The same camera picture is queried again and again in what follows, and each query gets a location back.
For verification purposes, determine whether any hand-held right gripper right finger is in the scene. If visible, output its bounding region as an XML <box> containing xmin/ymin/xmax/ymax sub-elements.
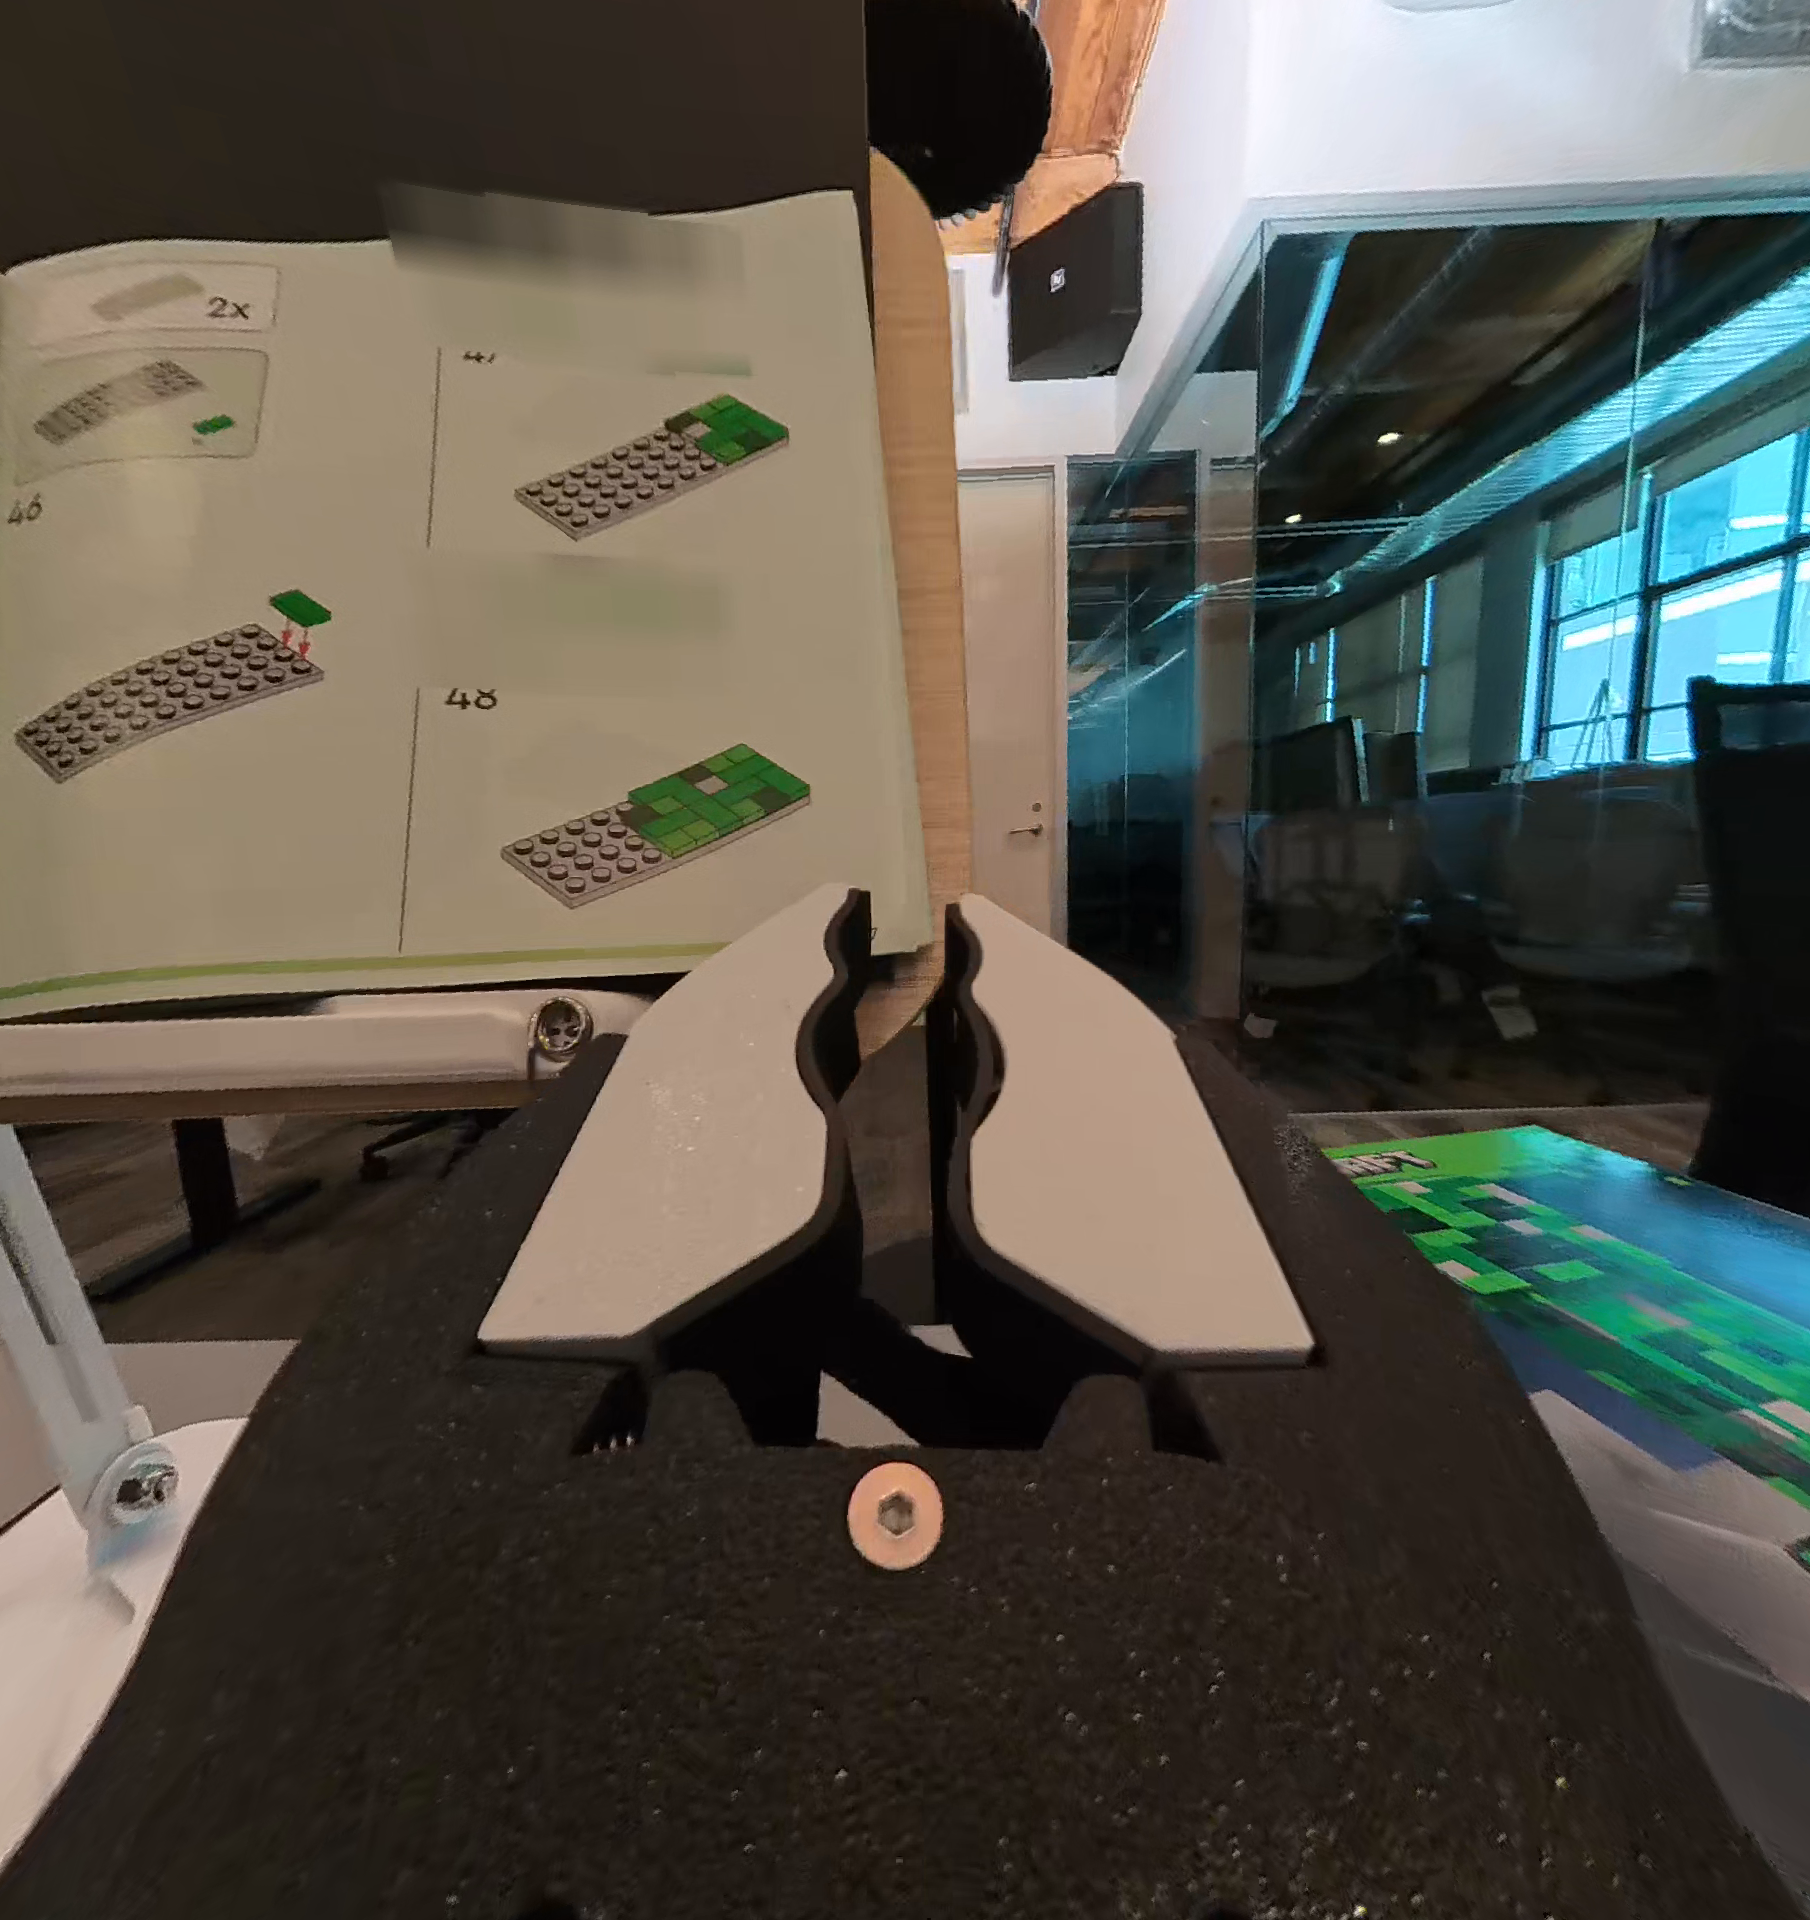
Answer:
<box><xmin>928</xmin><ymin>895</ymin><xmax>1320</xmax><ymax>1452</ymax></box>

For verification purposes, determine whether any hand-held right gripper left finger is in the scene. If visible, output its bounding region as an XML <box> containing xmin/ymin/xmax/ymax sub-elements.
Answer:
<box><xmin>478</xmin><ymin>886</ymin><xmax>871</xmax><ymax>1452</ymax></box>

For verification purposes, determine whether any brick building instruction booklet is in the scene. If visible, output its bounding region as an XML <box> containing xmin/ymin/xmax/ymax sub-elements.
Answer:
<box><xmin>0</xmin><ymin>187</ymin><xmax>941</xmax><ymax>1033</ymax></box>

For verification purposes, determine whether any grey office chair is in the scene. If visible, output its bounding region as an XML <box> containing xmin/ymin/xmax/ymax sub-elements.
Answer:
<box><xmin>1244</xmin><ymin>812</ymin><xmax>1450</xmax><ymax>1031</ymax></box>

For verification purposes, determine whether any white door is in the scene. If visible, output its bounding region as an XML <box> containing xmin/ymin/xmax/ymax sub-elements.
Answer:
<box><xmin>956</xmin><ymin>457</ymin><xmax>1076</xmax><ymax>944</ymax></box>

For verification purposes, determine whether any green toy brick box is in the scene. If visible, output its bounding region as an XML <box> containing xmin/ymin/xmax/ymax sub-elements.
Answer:
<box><xmin>1293</xmin><ymin>1125</ymin><xmax>1810</xmax><ymax>1920</ymax></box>

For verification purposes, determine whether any white and wooden book stand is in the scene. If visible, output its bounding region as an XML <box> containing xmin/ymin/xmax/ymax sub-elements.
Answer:
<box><xmin>0</xmin><ymin>150</ymin><xmax>978</xmax><ymax>1871</ymax></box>

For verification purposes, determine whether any black mesh office chair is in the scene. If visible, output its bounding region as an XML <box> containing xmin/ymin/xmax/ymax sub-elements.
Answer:
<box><xmin>1686</xmin><ymin>676</ymin><xmax>1810</xmax><ymax>1241</ymax></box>

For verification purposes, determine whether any black round ribbed knob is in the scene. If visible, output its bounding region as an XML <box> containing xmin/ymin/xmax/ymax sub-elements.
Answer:
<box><xmin>863</xmin><ymin>0</ymin><xmax>1058</xmax><ymax>222</ymax></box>

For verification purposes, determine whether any ceiling air vent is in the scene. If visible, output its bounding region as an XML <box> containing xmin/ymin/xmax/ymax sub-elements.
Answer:
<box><xmin>1691</xmin><ymin>0</ymin><xmax>1810</xmax><ymax>71</ymax></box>

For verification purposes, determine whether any black wall speaker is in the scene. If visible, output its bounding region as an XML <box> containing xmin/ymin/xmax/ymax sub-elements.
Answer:
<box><xmin>1005</xmin><ymin>182</ymin><xmax>1149</xmax><ymax>386</ymax></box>

